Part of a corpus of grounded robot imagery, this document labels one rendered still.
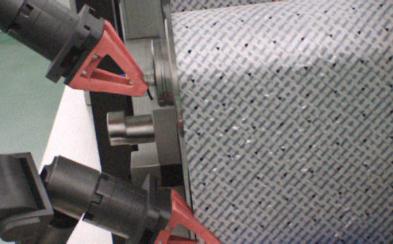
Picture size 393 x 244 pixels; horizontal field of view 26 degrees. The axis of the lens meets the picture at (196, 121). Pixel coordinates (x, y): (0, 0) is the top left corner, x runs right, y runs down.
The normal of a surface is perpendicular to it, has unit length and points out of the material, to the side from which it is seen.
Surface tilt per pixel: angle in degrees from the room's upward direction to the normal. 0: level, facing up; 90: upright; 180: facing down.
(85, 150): 0
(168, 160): 90
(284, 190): 90
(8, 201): 41
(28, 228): 127
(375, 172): 90
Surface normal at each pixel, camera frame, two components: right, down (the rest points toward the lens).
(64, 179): 0.27, -0.18
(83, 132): -0.10, -0.93
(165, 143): 0.05, 0.35
